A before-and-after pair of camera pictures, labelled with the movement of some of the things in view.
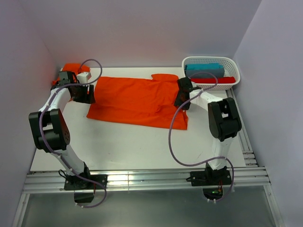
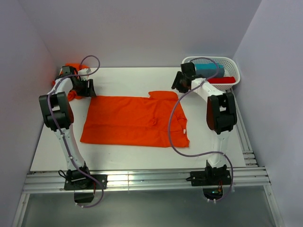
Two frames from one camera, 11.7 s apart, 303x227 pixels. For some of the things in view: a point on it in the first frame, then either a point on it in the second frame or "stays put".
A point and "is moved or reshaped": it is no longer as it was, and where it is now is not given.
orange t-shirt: [148, 102] is moved or reshaped
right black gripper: [177, 102] to [176, 83]
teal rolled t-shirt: [203, 65] stays put
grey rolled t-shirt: [217, 72] stays put
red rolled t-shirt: [213, 80] stays put
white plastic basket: [231, 70] stays put
